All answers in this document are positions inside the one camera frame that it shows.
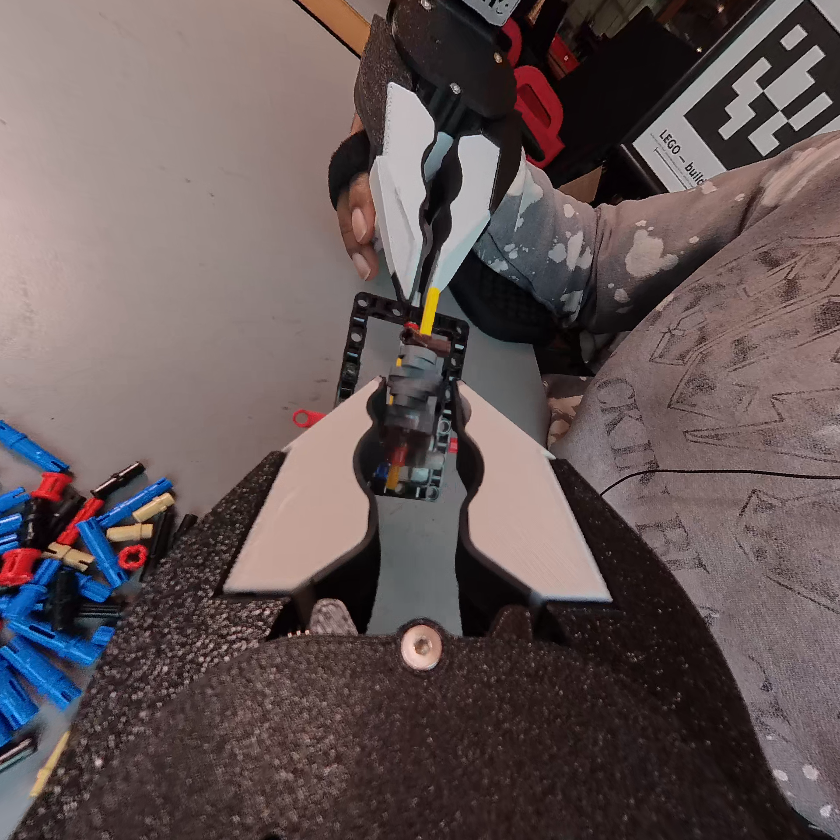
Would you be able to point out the grey gear assembly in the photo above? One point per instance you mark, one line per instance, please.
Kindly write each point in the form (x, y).
(410, 394)

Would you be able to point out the printed tag sign board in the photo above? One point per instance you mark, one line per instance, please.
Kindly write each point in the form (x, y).
(715, 59)

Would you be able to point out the cardboard box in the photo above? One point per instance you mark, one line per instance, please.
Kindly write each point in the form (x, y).
(584, 185)

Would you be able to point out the person's right forearm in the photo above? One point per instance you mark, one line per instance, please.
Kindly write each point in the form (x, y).
(590, 262)

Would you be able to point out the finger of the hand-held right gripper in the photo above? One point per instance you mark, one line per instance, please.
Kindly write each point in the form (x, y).
(476, 190)
(397, 197)

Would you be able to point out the pile of small connector pins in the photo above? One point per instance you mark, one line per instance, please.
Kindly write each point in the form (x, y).
(39, 663)

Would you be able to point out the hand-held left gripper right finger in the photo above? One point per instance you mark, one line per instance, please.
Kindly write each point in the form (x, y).
(531, 525)

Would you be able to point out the black rectangular brick frame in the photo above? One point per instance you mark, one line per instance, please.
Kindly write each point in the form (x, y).
(349, 341)

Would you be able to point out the red plastic bin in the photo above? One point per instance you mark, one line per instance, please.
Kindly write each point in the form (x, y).
(538, 111)

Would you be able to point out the brown axle connector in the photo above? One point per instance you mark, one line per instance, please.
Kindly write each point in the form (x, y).
(426, 341)

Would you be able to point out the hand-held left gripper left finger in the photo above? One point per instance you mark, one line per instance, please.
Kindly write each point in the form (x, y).
(295, 525)

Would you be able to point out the person's grey hoodie torso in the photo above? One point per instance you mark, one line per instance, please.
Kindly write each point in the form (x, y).
(722, 558)

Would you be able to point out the red pin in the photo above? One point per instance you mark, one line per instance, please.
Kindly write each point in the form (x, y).
(307, 417)

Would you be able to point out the person's right hand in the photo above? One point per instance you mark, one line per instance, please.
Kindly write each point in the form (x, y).
(358, 229)

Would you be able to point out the yellow axle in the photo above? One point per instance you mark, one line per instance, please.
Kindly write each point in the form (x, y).
(428, 312)

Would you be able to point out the grey desk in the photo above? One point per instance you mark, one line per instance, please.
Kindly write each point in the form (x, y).
(164, 229)

